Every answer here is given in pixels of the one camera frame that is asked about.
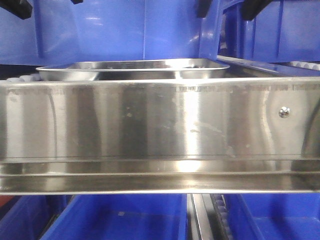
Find white roller track left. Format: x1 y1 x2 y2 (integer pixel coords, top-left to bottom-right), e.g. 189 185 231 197
5 73 42 83

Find silver metal tray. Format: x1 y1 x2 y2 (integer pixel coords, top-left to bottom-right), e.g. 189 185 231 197
36 58 230 81

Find blue bin upper right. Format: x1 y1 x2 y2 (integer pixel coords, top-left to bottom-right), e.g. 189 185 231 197
218 0 320 63

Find roller track lower shelf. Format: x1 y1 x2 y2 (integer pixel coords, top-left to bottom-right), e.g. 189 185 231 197
187 194 233 240

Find blue bin lower left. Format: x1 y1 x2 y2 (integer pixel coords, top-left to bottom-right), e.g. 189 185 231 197
0 195 71 240

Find large blue plastic bin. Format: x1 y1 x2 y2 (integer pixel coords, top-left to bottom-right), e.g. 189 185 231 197
0 0 223 66

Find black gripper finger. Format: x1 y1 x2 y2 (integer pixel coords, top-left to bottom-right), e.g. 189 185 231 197
196 0 211 18
0 0 33 20
240 0 272 21
71 0 83 4

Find silver rail screw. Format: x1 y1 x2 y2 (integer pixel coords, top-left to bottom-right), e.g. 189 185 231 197
278 106 291 119

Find stainless steel shelf front rail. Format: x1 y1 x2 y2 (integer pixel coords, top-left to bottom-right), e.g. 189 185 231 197
0 77 320 195

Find blue bin lower right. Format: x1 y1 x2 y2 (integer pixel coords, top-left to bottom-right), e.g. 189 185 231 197
224 193 320 240

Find blue bin lower middle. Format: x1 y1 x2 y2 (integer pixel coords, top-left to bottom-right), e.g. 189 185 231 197
42 193 188 240

